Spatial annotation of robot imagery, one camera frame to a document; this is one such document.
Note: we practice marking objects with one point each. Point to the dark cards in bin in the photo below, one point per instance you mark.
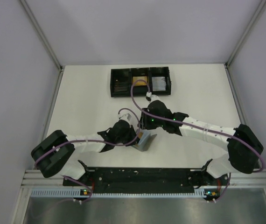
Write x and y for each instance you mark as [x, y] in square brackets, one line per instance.
[121, 85]

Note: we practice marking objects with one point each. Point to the silver cards in bin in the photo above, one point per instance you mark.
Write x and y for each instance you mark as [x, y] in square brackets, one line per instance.
[159, 83]

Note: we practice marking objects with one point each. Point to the black right storage bin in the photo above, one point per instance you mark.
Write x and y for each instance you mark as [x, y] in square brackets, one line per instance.
[161, 72]

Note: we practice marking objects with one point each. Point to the grey card holder wallet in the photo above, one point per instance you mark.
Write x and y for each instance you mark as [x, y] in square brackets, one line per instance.
[145, 142]

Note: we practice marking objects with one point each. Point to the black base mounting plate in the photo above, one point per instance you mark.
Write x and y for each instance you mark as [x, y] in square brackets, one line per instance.
[149, 180]

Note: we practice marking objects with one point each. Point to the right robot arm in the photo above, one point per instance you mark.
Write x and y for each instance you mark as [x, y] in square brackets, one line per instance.
[242, 148]

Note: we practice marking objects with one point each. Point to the aluminium left frame post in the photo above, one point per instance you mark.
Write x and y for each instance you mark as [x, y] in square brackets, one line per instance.
[40, 33]

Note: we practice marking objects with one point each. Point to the aluminium front frame rail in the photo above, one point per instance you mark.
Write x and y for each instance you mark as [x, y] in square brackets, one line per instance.
[34, 178]

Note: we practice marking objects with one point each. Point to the aluminium frame post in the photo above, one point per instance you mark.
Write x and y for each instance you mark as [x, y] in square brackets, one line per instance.
[40, 33]
[251, 24]

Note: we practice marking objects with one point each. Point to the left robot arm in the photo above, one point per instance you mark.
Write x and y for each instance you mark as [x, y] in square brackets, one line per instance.
[60, 154]

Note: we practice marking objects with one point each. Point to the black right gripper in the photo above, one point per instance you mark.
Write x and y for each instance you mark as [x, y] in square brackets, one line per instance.
[143, 122]

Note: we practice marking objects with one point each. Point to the black middle storage bin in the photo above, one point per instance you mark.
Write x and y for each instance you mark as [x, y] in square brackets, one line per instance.
[140, 90]

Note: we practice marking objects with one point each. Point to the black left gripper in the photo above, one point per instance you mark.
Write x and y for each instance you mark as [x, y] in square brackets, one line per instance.
[134, 136]

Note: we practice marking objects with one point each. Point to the grey slotted cable duct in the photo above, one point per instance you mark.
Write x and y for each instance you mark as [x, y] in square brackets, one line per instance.
[82, 193]

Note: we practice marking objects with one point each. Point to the gold cards in bin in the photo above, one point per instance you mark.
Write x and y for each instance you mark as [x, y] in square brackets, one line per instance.
[140, 81]

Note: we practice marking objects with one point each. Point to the gold credit card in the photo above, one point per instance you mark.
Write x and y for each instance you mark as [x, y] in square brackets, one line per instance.
[140, 134]

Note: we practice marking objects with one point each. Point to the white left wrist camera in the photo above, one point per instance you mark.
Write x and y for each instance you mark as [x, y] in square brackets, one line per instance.
[126, 117]

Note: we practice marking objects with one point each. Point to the aluminium right frame post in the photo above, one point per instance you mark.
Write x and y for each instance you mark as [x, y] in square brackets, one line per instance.
[251, 24]

